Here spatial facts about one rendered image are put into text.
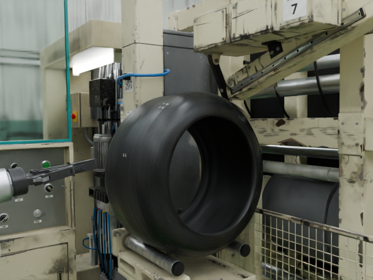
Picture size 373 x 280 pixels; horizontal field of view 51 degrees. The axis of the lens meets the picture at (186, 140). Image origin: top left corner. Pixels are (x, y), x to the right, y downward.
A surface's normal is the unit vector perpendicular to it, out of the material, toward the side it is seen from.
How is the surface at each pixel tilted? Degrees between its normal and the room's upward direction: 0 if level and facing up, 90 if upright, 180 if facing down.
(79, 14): 90
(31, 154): 90
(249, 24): 90
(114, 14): 90
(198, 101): 42
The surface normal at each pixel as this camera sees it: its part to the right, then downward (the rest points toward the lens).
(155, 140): -0.09, -0.34
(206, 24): -0.83, 0.04
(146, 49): 0.56, 0.04
